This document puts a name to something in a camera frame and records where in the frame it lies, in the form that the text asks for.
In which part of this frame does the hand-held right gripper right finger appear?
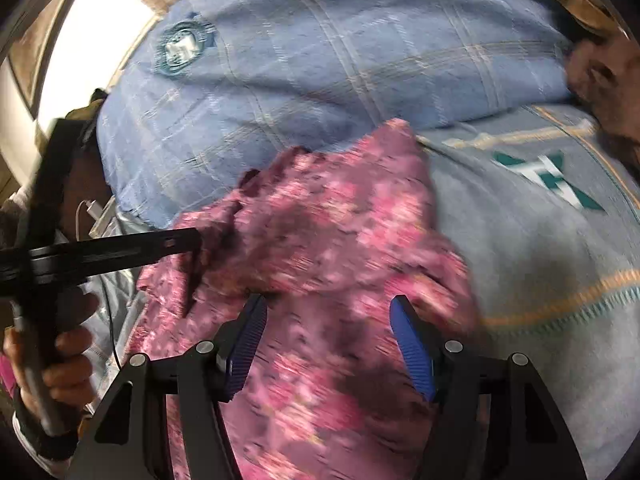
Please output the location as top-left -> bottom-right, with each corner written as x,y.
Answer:
390,295 -> 588,480

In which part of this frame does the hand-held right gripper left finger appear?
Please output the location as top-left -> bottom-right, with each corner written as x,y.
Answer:
70,294 -> 268,480

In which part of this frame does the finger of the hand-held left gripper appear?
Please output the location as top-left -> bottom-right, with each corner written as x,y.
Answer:
55,228 -> 204,318

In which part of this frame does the pink floral small garment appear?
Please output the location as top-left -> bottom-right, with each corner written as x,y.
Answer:
122,117 -> 481,480

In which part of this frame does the person's left hand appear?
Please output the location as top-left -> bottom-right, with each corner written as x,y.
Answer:
2,290 -> 101,413

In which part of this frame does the grey striped blanket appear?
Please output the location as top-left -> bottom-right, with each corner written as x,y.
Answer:
80,105 -> 640,480

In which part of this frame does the white charger cable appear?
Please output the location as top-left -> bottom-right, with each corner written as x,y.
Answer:
75,199 -> 109,241

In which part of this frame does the thin black cable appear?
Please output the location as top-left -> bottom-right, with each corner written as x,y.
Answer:
99,275 -> 124,368

